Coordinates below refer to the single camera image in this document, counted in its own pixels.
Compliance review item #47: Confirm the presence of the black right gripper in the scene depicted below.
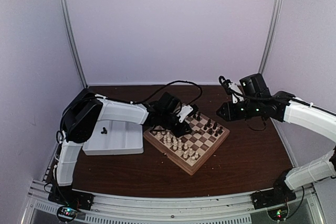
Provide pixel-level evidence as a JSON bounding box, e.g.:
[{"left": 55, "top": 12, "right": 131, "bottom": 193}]
[{"left": 216, "top": 98, "right": 261, "bottom": 122}]

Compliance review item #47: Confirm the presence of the wooden chess board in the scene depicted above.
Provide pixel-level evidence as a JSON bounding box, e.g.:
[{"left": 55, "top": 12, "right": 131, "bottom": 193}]
[{"left": 143, "top": 112, "right": 230, "bottom": 175}]

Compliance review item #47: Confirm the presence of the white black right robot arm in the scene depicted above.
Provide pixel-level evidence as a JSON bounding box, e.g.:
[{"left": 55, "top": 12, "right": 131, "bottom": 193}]
[{"left": 216, "top": 73, "right": 335, "bottom": 204}]

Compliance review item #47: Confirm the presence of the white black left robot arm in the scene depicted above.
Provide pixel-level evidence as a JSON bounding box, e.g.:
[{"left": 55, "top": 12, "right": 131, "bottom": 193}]
[{"left": 54, "top": 89, "right": 194, "bottom": 205}]

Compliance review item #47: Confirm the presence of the white chess pieces group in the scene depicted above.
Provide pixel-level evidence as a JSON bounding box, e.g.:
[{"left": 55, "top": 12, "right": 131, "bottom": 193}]
[{"left": 146, "top": 130, "right": 204, "bottom": 166}]

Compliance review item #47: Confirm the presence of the pile of dark chess pieces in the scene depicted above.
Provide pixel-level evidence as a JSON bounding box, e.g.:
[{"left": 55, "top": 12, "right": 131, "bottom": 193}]
[{"left": 101, "top": 127, "right": 107, "bottom": 134}]

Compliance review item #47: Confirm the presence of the right controller board with LEDs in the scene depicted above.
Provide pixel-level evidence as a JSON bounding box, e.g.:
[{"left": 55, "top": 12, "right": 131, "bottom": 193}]
[{"left": 267, "top": 206, "right": 289, "bottom": 222}]

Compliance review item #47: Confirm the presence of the controller board with leds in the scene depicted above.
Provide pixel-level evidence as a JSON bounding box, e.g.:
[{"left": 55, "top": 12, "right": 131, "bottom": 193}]
[
  {"left": 56, "top": 206, "right": 78, "bottom": 222},
  {"left": 267, "top": 206, "right": 289, "bottom": 222}
]

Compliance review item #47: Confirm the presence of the left controller board with LEDs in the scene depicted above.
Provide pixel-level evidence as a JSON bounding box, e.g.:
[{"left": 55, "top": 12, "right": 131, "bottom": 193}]
[{"left": 56, "top": 206, "right": 78, "bottom": 222}]

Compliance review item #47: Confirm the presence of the white plastic sorting tray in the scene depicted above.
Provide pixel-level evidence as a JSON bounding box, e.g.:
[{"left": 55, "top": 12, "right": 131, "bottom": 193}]
[{"left": 82, "top": 120, "right": 144, "bottom": 155}]

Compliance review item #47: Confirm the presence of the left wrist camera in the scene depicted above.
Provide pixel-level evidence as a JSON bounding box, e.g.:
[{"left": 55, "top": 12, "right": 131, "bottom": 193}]
[{"left": 177, "top": 104, "right": 198, "bottom": 123}]

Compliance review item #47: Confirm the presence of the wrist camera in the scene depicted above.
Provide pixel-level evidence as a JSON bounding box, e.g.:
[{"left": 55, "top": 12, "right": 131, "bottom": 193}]
[
  {"left": 228, "top": 80, "right": 244, "bottom": 104},
  {"left": 177, "top": 104, "right": 198, "bottom": 123}
]

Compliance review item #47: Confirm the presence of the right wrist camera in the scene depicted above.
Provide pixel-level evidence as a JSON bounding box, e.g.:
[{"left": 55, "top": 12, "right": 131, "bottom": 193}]
[{"left": 228, "top": 80, "right": 244, "bottom": 104}]

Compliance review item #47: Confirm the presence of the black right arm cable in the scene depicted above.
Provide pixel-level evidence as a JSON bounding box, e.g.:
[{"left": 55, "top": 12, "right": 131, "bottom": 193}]
[{"left": 218, "top": 75, "right": 289, "bottom": 132}]

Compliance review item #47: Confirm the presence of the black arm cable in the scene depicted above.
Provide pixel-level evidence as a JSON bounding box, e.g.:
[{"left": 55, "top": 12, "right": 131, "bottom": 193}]
[
  {"left": 218, "top": 75, "right": 289, "bottom": 132},
  {"left": 131, "top": 80, "right": 203, "bottom": 109}
]

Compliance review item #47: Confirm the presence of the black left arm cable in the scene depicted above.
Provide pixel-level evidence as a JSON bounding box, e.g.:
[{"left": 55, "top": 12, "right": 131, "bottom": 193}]
[{"left": 131, "top": 80, "right": 203, "bottom": 109}]

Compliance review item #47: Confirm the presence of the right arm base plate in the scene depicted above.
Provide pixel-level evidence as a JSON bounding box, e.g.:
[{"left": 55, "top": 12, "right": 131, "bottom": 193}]
[{"left": 251, "top": 187, "right": 297, "bottom": 209}]

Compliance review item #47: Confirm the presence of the aluminium front frame rail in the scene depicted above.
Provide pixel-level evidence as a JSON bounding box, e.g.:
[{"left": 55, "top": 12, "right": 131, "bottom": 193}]
[{"left": 20, "top": 174, "right": 320, "bottom": 224}]

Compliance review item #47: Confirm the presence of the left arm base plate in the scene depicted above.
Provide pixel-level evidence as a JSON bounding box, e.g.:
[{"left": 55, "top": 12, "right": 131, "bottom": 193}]
[{"left": 48, "top": 190, "right": 94, "bottom": 210}]

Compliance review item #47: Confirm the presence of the aluminium right corner post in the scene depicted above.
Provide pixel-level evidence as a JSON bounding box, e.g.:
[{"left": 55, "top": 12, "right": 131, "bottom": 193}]
[{"left": 258, "top": 0, "right": 283, "bottom": 74}]

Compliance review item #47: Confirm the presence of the aluminium corner post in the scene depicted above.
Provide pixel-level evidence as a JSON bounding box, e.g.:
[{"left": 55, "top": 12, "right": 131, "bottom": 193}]
[
  {"left": 258, "top": 0, "right": 283, "bottom": 74},
  {"left": 60, "top": 0, "right": 88, "bottom": 88}
]

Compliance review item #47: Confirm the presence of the aluminium left corner post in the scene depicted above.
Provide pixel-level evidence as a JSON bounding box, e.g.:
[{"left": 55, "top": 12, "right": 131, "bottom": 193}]
[{"left": 60, "top": 0, "right": 88, "bottom": 88}]

